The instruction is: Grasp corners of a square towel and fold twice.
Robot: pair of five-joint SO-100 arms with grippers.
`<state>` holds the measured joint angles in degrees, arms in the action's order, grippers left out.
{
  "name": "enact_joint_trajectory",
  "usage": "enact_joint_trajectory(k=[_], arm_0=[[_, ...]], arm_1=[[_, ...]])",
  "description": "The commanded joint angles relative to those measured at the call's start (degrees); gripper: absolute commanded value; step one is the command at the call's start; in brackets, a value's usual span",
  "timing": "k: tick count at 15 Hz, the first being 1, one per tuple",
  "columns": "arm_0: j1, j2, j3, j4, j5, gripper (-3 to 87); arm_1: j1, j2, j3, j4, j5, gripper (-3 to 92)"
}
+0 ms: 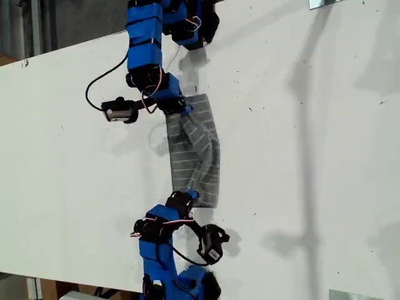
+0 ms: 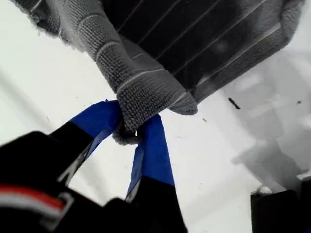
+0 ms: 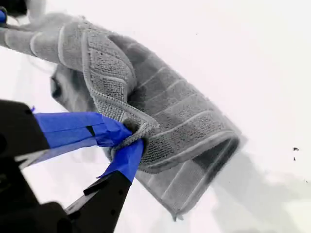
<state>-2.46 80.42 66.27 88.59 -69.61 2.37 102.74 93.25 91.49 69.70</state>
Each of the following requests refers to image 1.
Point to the grey striped square towel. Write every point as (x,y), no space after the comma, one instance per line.
(209,181)

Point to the white container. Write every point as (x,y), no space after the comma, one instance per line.
(78,296)

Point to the steel plate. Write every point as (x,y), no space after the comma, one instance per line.
(322,3)

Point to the camera black stalk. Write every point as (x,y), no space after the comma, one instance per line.
(147,103)
(197,229)

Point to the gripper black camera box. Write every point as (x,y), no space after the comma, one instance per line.
(117,111)
(212,243)

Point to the white post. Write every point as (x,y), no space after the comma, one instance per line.
(33,289)

